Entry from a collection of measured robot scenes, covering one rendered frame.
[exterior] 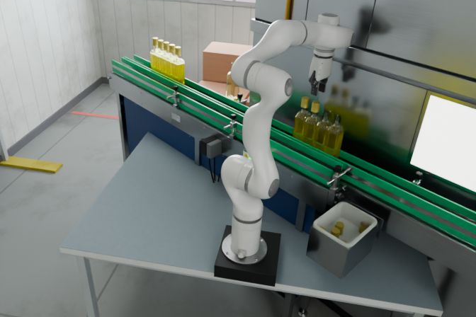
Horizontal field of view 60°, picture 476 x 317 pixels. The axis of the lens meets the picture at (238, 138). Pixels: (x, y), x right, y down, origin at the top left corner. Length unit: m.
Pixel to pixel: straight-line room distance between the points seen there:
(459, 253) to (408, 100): 0.60
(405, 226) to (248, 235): 0.61
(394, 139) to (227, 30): 3.32
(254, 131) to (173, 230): 0.75
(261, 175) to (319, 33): 0.56
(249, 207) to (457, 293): 1.01
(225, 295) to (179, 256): 0.89
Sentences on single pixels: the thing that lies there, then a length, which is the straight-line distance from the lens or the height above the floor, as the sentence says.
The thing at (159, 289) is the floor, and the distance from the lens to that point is 2.73.
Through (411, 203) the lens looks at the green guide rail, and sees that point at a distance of 1.74.
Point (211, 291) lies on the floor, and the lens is 2.70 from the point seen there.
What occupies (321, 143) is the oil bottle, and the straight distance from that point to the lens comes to 1.87.
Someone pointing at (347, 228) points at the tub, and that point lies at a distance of 1.78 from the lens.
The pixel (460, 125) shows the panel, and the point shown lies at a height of 1.40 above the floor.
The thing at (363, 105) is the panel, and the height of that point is 1.34.
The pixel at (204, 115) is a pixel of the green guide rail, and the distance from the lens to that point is 2.22.
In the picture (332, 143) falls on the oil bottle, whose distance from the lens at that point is 1.83.
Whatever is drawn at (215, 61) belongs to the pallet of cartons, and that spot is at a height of 0.67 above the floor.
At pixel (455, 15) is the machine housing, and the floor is 1.77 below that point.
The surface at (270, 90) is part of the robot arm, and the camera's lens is 1.33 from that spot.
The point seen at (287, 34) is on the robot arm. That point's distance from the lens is 1.39.
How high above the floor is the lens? 2.07
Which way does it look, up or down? 30 degrees down
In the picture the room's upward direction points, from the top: 3 degrees clockwise
